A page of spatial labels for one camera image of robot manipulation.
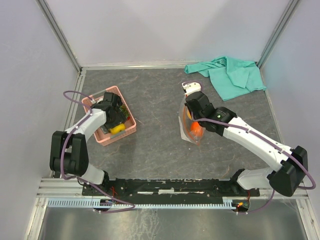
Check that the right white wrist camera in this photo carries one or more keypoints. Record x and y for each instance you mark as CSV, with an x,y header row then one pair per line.
x,y
191,87

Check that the teal cloth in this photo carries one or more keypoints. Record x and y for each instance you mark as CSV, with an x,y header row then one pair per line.
x,y
230,77

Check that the small orange toy fruit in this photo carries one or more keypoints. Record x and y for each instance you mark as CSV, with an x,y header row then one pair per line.
x,y
188,114

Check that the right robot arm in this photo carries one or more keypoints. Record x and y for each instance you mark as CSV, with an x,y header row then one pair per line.
x,y
286,166

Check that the red and green toy vegetables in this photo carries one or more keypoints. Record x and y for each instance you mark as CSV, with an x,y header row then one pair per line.
x,y
125,111

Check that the yellow toy fruit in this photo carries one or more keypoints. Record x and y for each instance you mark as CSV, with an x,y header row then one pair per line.
x,y
117,129

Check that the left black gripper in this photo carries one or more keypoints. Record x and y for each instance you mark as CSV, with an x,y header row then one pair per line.
x,y
120,118

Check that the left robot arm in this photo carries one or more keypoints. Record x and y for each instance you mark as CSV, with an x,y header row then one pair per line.
x,y
69,153

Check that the clear zip top bag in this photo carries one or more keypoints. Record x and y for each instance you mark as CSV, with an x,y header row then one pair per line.
x,y
185,124

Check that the pink perforated basket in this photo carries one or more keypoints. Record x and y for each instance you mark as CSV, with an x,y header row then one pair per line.
x,y
125,132

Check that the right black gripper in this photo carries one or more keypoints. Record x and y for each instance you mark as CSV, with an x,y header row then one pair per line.
x,y
192,116

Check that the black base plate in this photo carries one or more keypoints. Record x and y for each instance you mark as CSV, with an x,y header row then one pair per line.
x,y
175,191

